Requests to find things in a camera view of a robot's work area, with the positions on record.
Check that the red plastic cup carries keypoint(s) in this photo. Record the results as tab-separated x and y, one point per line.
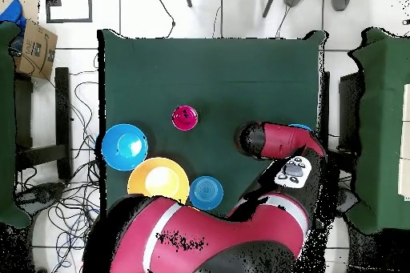
184	118

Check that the large blue plastic bowl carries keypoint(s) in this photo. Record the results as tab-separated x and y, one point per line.
125	147
299	126

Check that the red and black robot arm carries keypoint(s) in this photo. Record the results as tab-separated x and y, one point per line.
224	231

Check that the small blue flat-bottomed bowl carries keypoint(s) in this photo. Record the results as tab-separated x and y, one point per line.
206	191

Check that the large yellow plastic bowl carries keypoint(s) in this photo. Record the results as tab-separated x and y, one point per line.
158	177

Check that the dark green tablecloth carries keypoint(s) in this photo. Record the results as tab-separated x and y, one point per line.
208	68

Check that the green cloth on side table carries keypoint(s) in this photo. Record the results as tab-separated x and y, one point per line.
6	125
381	125

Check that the printed cardboard box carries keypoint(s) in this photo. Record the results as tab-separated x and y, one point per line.
35	52

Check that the plain cardboard box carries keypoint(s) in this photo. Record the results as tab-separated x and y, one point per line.
30	7

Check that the blue bag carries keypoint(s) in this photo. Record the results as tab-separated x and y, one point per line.
12	13

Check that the black stool frame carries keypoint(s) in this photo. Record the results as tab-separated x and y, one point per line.
62	109

